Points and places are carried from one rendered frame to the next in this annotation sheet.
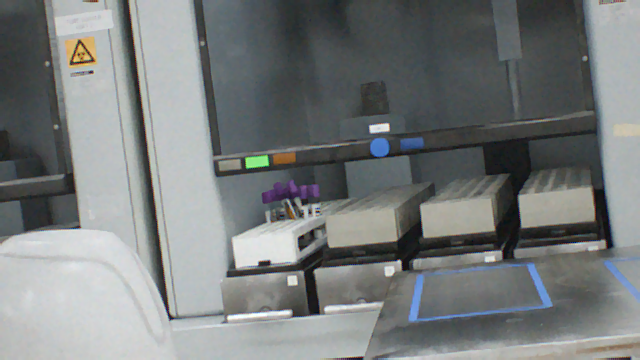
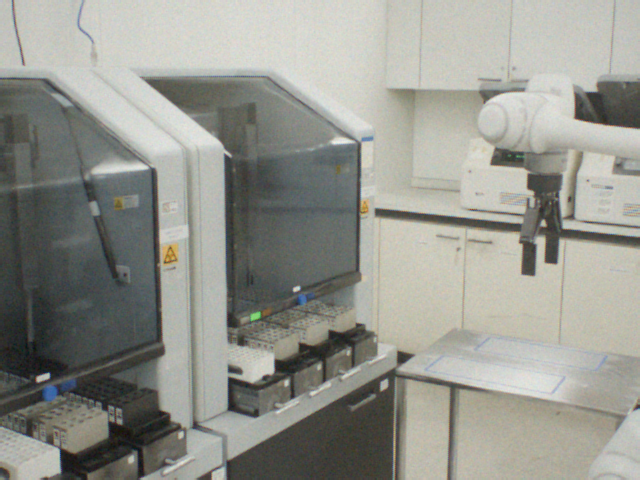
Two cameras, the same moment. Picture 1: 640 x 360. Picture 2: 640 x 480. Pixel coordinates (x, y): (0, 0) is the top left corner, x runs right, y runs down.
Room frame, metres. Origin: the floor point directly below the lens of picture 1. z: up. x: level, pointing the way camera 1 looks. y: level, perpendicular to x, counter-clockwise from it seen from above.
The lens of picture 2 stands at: (1.07, 2.05, 1.63)
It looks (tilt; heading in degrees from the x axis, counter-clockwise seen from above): 11 degrees down; 293
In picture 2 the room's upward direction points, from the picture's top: straight up
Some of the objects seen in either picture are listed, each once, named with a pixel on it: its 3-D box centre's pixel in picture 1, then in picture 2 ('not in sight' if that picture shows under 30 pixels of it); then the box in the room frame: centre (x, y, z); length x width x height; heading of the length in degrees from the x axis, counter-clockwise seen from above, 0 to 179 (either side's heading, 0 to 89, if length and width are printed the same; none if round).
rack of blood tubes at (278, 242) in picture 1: (285, 242); (221, 360); (2.19, 0.07, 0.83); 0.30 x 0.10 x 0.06; 168
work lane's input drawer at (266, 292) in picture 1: (306, 263); (185, 369); (2.32, 0.04, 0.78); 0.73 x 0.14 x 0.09; 168
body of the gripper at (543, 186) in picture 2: not in sight; (543, 193); (1.34, 0.15, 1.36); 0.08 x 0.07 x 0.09; 78
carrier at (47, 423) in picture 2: not in sight; (64, 425); (2.27, 0.62, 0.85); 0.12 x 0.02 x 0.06; 78
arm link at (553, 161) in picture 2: not in sight; (545, 159); (1.34, 0.15, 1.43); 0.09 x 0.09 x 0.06
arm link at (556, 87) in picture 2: not in sight; (545, 109); (1.35, 0.16, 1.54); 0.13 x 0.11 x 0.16; 72
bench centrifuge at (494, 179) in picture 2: not in sight; (536, 146); (1.77, -2.50, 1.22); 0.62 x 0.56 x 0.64; 76
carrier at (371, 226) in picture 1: (362, 230); (284, 346); (2.06, -0.06, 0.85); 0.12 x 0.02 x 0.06; 79
